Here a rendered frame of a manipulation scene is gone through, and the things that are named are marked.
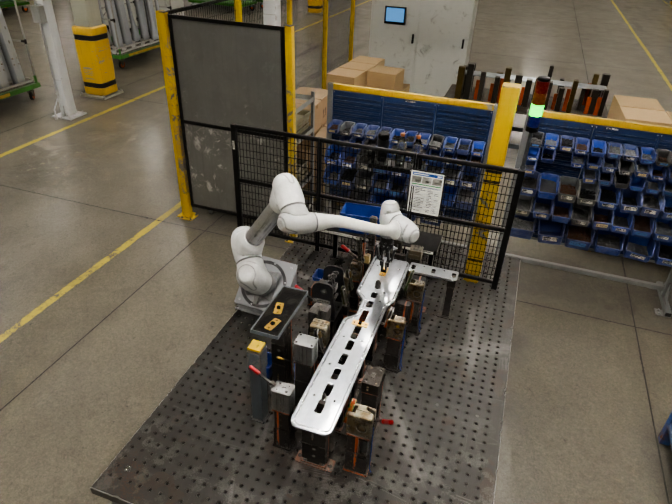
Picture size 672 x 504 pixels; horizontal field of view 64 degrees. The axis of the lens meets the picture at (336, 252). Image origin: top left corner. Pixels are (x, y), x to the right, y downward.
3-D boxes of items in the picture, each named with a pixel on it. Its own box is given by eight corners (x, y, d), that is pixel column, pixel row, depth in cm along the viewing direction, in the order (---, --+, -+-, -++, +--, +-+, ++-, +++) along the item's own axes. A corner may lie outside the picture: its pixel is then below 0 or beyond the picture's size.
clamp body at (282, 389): (291, 455, 241) (290, 399, 222) (268, 447, 244) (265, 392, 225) (299, 438, 249) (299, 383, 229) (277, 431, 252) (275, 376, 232)
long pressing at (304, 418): (336, 440, 214) (336, 438, 213) (284, 424, 220) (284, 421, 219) (411, 263, 325) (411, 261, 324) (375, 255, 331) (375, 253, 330)
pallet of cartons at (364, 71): (379, 163, 705) (386, 82, 649) (324, 152, 729) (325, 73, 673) (405, 134, 799) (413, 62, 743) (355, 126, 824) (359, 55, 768)
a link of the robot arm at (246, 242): (232, 269, 313) (223, 235, 320) (257, 266, 322) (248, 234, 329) (284, 204, 254) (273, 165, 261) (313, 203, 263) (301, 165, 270)
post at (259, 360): (264, 424, 255) (260, 356, 231) (249, 419, 257) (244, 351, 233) (271, 412, 261) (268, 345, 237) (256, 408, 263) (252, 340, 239)
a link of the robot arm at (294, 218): (320, 226, 259) (313, 201, 263) (286, 228, 250) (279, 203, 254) (310, 238, 269) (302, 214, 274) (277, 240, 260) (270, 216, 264)
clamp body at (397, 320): (399, 376, 285) (406, 326, 266) (377, 370, 288) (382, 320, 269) (403, 364, 292) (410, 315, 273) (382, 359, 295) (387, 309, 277)
